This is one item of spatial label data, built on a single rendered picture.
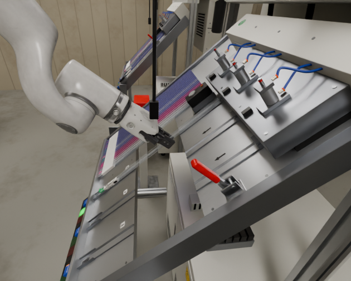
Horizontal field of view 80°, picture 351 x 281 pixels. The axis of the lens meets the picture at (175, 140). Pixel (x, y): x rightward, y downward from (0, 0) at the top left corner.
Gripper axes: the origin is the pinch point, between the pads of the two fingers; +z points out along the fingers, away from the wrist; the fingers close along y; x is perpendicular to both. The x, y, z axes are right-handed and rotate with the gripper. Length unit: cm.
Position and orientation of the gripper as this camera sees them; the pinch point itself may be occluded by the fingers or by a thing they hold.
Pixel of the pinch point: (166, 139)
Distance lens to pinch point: 62.4
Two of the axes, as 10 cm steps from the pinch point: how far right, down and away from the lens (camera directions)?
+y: -1.4, -5.4, 8.3
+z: 7.5, 4.9, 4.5
